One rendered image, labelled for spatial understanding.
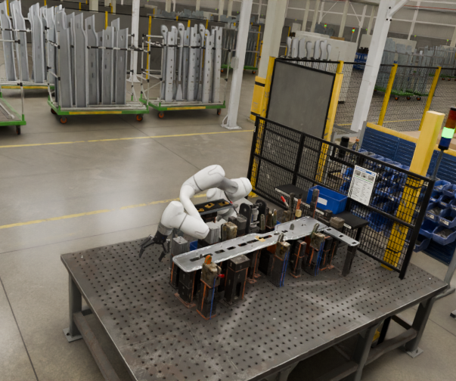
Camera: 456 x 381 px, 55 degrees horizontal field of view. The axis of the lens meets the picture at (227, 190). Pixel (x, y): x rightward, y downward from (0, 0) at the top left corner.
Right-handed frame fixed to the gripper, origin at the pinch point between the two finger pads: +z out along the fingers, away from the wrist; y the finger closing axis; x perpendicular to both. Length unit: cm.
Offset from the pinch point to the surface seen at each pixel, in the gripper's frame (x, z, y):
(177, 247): -9.3, -5.3, -18.8
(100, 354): 2, 85, 1
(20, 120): -578, 174, 66
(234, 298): 18, 6, -60
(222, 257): 3.4, -13.6, -45.3
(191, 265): 10.0, -6.9, -23.4
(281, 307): 27, -1, -91
